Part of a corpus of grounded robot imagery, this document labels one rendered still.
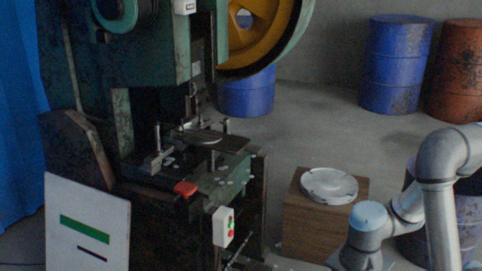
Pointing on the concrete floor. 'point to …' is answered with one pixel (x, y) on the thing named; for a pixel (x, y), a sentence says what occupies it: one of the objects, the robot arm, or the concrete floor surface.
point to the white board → (84, 227)
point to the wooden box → (315, 222)
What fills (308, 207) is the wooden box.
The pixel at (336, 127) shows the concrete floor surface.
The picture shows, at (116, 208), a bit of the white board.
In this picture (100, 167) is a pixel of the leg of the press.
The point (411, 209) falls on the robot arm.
